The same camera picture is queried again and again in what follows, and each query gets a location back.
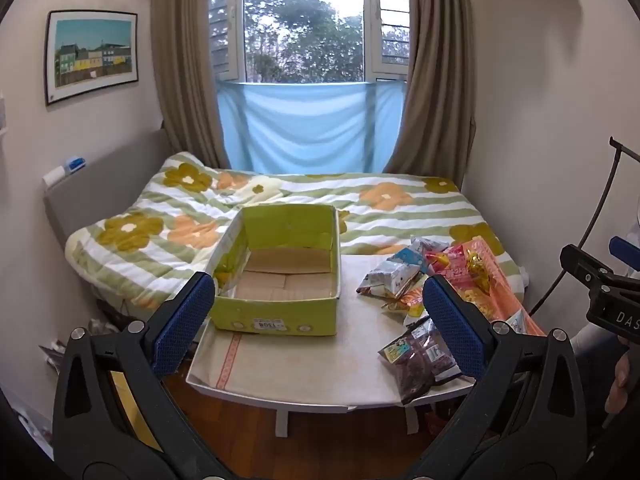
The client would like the grey headboard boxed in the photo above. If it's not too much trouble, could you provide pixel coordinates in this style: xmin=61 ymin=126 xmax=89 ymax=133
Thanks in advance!
xmin=42 ymin=130 xmax=173 ymax=247

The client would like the black curved stand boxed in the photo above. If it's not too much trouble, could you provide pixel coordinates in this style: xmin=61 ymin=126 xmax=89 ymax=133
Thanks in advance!
xmin=529 ymin=136 xmax=640 ymax=317

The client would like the clear waffle packet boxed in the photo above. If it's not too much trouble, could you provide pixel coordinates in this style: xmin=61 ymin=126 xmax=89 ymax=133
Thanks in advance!
xmin=450 ymin=280 xmax=497 ymax=322

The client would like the white printed snack packet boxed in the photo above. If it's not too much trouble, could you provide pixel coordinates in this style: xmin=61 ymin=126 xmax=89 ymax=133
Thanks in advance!
xmin=492 ymin=310 xmax=529 ymax=337

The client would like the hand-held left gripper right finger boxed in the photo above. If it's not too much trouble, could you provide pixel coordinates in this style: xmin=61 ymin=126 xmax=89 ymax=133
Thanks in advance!
xmin=422 ymin=275 xmax=589 ymax=467

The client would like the white table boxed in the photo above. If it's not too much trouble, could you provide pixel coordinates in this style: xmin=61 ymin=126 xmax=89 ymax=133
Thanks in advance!
xmin=186 ymin=254 xmax=526 ymax=438

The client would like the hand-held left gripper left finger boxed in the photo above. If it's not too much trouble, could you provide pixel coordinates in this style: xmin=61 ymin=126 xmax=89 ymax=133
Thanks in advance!
xmin=52 ymin=271 xmax=217 ymax=467

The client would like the grey white snack packet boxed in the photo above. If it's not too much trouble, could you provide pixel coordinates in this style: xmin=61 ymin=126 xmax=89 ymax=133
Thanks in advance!
xmin=356 ymin=259 xmax=423 ymax=302

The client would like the orange cake packet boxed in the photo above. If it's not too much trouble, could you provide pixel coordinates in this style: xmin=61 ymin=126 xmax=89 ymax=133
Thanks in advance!
xmin=382 ymin=285 xmax=431 ymax=319

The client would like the person's right hand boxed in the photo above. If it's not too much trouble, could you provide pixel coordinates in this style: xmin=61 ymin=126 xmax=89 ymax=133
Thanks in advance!
xmin=604 ymin=350 xmax=633 ymax=414

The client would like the blue white snack packet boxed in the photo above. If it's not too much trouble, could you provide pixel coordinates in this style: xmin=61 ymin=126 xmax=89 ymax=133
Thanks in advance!
xmin=389 ymin=236 xmax=451 ymax=273

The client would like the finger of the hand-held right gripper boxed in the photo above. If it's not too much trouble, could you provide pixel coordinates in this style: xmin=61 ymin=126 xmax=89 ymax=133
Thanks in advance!
xmin=560 ymin=243 xmax=615 ymax=289
xmin=609 ymin=236 xmax=640 ymax=275

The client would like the gold snack packet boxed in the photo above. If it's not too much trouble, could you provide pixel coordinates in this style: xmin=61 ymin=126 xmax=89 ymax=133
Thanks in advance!
xmin=462 ymin=239 xmax=494 ymax=291

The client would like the dark chocolate bread packet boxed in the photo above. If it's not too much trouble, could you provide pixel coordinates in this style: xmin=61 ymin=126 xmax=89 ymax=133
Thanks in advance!
xmin=377 ymin=316 xmax=463 ymax=407

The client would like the green cardboard box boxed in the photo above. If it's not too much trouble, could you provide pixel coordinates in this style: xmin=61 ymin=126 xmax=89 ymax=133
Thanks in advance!
xmin=207 ymin=205 xmax=342 ymax=337

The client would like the light blue cloth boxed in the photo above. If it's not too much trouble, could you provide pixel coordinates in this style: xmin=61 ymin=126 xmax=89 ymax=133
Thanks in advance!
xmin=215 ymin=80 xmax=407 ymax=175

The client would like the floral striped blanket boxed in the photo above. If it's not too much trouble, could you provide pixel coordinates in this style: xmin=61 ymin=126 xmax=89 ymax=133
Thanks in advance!
xmin=64 ymin=151 xmax=529 ymax=311

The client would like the white blue bottle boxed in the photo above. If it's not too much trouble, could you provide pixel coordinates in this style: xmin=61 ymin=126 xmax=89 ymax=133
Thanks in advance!
xmin=42 ymin=157 xmax=87 ymax=187

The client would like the pink snack packet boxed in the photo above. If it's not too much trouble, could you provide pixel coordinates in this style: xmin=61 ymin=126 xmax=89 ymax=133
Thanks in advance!
xmin=427 ymin=245 xmax=473 ymax=282

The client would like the brown curtain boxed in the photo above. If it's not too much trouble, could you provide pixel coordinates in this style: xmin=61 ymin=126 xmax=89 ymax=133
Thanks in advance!
xmin=385 ymin=0 xmax=477 ymax=189
xmin=150 ymin=0 xmax=246 ymax=172

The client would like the window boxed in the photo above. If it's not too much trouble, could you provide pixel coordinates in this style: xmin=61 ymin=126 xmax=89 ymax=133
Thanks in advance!
xmin=207 ymin=0 xmax=412 ymax=84

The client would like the framed wall picture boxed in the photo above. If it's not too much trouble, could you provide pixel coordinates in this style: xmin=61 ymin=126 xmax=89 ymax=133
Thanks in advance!
xmin=45 ymin=10 xmax=139 ymax=107

